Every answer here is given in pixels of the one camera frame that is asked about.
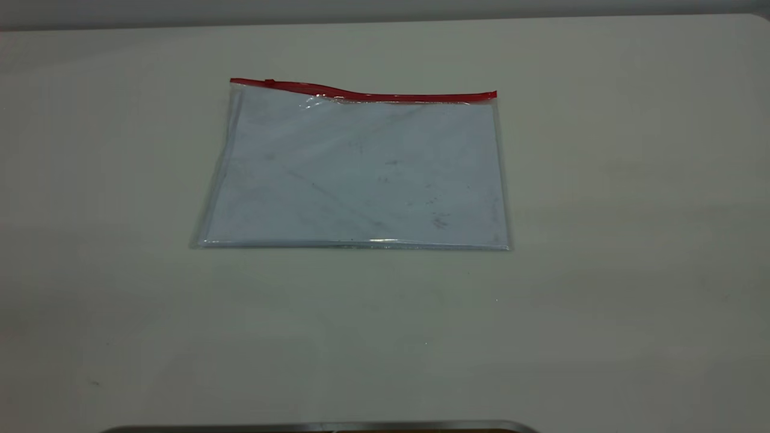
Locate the clear plastic zip bag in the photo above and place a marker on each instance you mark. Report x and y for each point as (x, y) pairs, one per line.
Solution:
(361, 174)

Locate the grey metal frame edge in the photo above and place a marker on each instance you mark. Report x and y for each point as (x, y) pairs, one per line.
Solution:
(325, 427)

